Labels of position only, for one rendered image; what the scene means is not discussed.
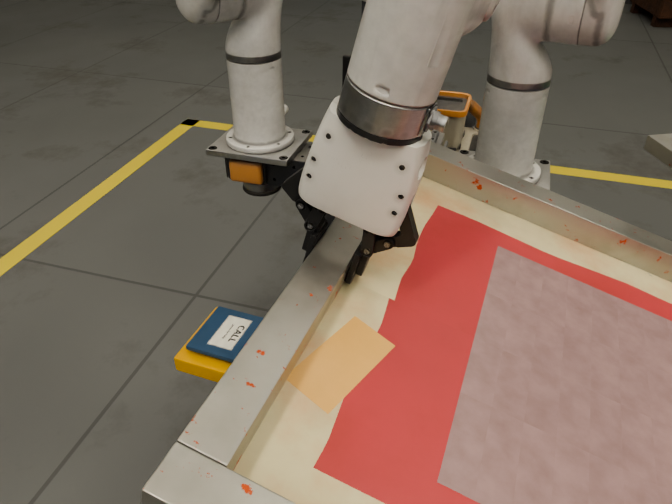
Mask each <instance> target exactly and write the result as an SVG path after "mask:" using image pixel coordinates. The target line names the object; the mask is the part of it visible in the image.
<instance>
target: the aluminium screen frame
mask: <svg viewBox="0 0 672 504"><path fill-rule="evenodd" d="M422 176H423V177H425V178H428V179H430V180H432V181H435V182H437V183H439V184H442V185H444V186H446V187H449V188H451V189H453V190H456V191H458V192H460V193H463V194H465V195H467V196H470V197H472V198H475V199H477V200H479V201H482V202H484V203H486V204H489V205H491V206H493V207H496V208H498V209H500V210H503V211H505V212H507V213H510V214H512V215H514V216H517V217H519V218H522V219H524V220H526V221H529V222H531V223H533V224H536V225H538V226H540V227H543V228H545V229H547V230H550V231H552V232H554V233H557V234H559V235H561V236H564V237H566V238H569V239H571V240H573V241H576V242H578V243H580V244H583V245H585V246H587V247H590V248H592V249H594V250H597V251H599V252H601V253H604V254H606V255H609V256H611V257H613V258H616V259H618V260H620V261H623V262H625V263H627V264H630V265H632V266H634V267H637V268H639V269H641V270H644V271H646V272H648V273H651V274H653V275H656V276H658V277H660V278H663V279H665V280H667V281H670V282H672V241H670V240H668V239H665V238H663V237H661V236H658V235H656V234H653V233H651V232H649V231H646V230H644V229H641V228H639V227H637V226H634V225H632V224H629V223H627V222H624V221H622V220H620V219H617V218H615V217H612V216H610V215H608V214H605V213H603V212H600V211H598V210H596V209H593V208H591V207H588V206H586V205H584V204H581V203H579V202H576V201H574V200H572V199H569V198H567V197H564V196H562V195H560V194H557V193H555V192H552V191H550V190H548V189H545V188H543V187H540V186H538V185H536V184H533V183H531V182H528V181H526V180H524V179H521V178H519V177H516V176H514V175H512V174H509V173H507V172H504V171H502V170H500V169H497V168H495V167H492V166H490V165H488V164H485V163H483V162H480V161H478V160H475V159H473V158H471V157H468V156H466V155H463V154H461V153H459V152H456V151H454V150H451V149H449V148H447V147H444V146H442V145H439V144H437V143H435V142H432V141H431V144H430V150H429V154H428V158H427V162H426V166H425V169H424V172H423V175H422ZM362 236H363V229H362V228H360V227H357V226H355V225H353V224H351V223H348V222H346V221H344V220H342V219H339V218H337V217H336V218H335V219H334V220H333V222H332V223H331V225H330V226H329V227H328V229H327V230H326V232H325V233H324V234H323V236H322V237H321V239H320V240H319V241H318V243H317V244H316V246H315V247H314V248H313V250H312V251H311V253H310V254H309V255H308V257H307V258H306V260H305V261H304V262H303V264H302V265H301V267H300V268H299V269H298V271H297V272H296V274H295V275H294V276H293V278H292V279H291V281H290V282H289V283H288V285H287V286H286V288H285V289H284V290H283V292H282V293H281V295H280V296H279V298H278V299H277V300H276V302H275V303H274V305H273V306H272V307H271V309H270V310H269V312H268V313H267V314H266V316H265V317H264V319H263V320H262V321H261V323H260V324H259V326H258V327H257V328H256V330H255V331H254V333H253V334H252V335H251V337H250V338H249V340H248V341H247V342H246V344H245V345H244V347H243V348H242V349H241V351H240V352H239V354H238V355H237V356H236V358H235V359H234V361H233V362H232V363H231V365H230V366H229V368H228V369H227V370H226V372H225V373H224V375H223V376H222V378H221V379H220V380H219V382H218V383H217V385H216V386H215V387H214V389H213V390H212V392H211V393H210V394H209V396H208V397H207V399H206V400H205V401H204V403H203V404H202V406H201V407H200V408H199V410H198V411H197V413H196V414H195V415H194V417H193V418H192V420H191V421H190V422H189V424H188V425H187V427H186V428H185V429H184V431H183V432H182V434H181V435H180V436H179V438H178V439H177V442H176V443H175V444H174V445H173V446H172V448H171V449H170V450H169V452H168V453H167V455H166V456H165V458H164V459H163V460H162V462H161V463H160V465H159V466H158V467H157V469H156V470H155V472H154V473H153V474H152V476H151V477H150V479H149V480H148V481H147V483H146V484H145V486H144V487H143V488H142V497H141V504H296V503H294V502H292V501H290V500H288V499H286V498H284V497H283V496H281V495H279V494H277V493H275V492H273V491H271V490H269V489H267V488H265V487H263V486H261V485H259V484H257V483H256V482H254V481H252V480H250V479H248V478H246V477H244V476H242V475H240V474H238V473H236V472H234V471H233V470H234V469H235V467H236V465H237V464H238V462H239V460H240V458H241V457H242V455H243V453H244V452H245V450H246V448H247V447H248V445H249V443H250V441H251V440H252V438H253V436H254V435H255V433H256V431H257V430H258V428H259V426H260V424H261V423H262V421H263V419H264V418H265V416H266V414H267V413H268V411H269V409H270V407H271V406H272V404H273V402H274V401H275V399H276V397H277V396H278V394H279V392H280V390H281V389H282V387H283V385H284V384H285V382H286V380H287V378H288V377H289V375H290V373H291V372H292V370H293V368H294V367H295V365H296V363H297V361H298V360H299V358H300V356H301V355H302V353H303V351H304V350H305V348H306V346H307V344H308V343H309V341H310V339H311V338H312V336H313V334H314V333H315V331H316V329H317V327H318V326H319V324H320V322H321V321H322V319H323V317H324V316H325V314H326V312H327V310H328V309H329V307H330V305H331V304H332V302H333V300H334V299H335V297H336V295H337V293H338V292H339V290H340V288H341V287H342V285H343V283H344V282H345V281H344V279H345V276H346V273H347V271H348V268H349V265H350V262H351V259H352V257H353V254H354V252H355V251H356V249H357V247H358V246H359V244H360V242H361V241H362Z"/></svg>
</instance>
